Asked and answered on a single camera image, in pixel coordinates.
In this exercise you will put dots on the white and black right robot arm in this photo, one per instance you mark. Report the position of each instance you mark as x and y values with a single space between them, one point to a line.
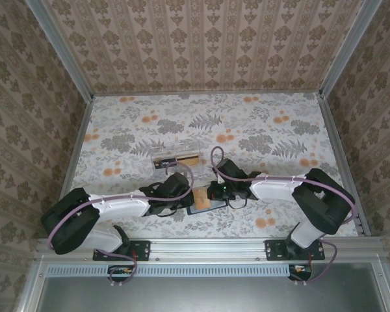
273 191

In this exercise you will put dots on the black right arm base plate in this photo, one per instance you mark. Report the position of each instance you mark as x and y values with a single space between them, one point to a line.
274 250

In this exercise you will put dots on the black VIP card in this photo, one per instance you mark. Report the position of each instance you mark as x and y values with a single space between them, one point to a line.
164 163

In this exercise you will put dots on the aluminium table side rail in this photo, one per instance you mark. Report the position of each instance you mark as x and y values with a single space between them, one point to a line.
79 136
335 136

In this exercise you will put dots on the grey metal sheet panel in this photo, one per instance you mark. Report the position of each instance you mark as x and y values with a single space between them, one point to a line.
208 295

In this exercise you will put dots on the navy blue card holder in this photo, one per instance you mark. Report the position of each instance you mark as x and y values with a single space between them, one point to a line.
214 206

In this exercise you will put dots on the gold card with black stripe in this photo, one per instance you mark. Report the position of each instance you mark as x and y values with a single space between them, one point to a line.
188 159

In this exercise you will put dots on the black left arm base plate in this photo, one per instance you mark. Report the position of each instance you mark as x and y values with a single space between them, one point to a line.
139 250

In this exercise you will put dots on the aluminium frame post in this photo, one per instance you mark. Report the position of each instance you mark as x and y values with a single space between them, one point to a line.
63 48
348 48

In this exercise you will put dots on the clear acrylic card tray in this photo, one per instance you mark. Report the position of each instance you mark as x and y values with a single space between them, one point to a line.
182 148

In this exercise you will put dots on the floral table cover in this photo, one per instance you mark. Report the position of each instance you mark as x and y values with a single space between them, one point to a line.
247 113

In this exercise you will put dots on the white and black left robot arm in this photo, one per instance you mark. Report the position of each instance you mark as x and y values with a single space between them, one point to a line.
120 206

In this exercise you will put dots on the aluminium mounting rail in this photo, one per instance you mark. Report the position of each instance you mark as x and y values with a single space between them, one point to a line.
208 248

